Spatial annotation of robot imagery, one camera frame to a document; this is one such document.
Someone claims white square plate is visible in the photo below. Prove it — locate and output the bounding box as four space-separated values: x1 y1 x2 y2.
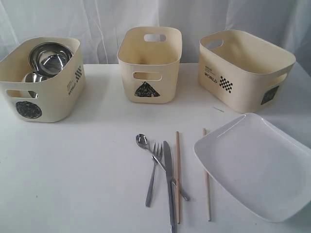
194 113 311 223

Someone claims cream bin triangle sticker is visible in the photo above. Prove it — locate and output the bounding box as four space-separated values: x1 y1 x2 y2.
117 26 182 104

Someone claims steel table knife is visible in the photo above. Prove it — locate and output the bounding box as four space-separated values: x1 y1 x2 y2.
163 141 177 233

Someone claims cream bin circle sticker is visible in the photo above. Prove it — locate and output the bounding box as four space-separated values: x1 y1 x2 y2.
0 37 86 122

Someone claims white curtain backdrop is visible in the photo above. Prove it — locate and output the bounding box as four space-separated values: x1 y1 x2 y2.
0 0 311 69

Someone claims steel spoon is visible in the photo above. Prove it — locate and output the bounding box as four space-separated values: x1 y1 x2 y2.
135 133 190 201

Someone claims stainless steel bowl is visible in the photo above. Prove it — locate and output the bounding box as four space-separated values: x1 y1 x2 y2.
29 42 73 78

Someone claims cream bin square sticker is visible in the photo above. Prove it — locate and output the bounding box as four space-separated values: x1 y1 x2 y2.
198 30 296 114

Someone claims steel fork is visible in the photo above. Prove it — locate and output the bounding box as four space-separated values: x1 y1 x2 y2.
145 143 160 207

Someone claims wooden chopstick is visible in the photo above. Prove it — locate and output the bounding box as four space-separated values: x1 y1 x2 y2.
175 131 181 224
202 128 212 222

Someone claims steel mug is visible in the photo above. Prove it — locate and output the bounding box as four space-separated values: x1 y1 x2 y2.
20 72 49 99

